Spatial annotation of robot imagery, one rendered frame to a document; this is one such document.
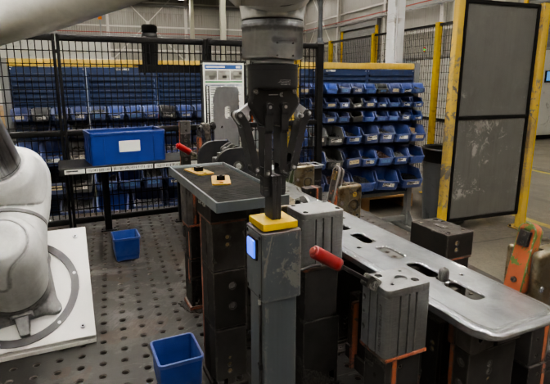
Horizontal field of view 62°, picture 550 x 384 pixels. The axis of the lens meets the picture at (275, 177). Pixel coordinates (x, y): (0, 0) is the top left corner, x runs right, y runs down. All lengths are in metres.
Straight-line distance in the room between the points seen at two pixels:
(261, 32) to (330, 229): 0.45
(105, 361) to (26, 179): 0.48
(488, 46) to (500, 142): 0.85
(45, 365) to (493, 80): 3.86
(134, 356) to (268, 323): 0.56
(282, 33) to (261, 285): 0.37
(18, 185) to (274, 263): 0.71
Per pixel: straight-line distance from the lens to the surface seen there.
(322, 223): 0.93
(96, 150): 1.95
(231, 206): 0.78
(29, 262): 1.16
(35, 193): 1.26
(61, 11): 0.65
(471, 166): 4.32
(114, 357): 1.27
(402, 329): 0.77
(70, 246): 1.44
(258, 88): 0.67
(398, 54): 6.15
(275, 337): 0.78
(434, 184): 4.60
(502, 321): 0.83
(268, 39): 0.66
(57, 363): 1.30
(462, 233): 1.13
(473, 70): 4.19
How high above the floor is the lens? 1.37
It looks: 12 degrees down
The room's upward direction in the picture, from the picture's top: straight up
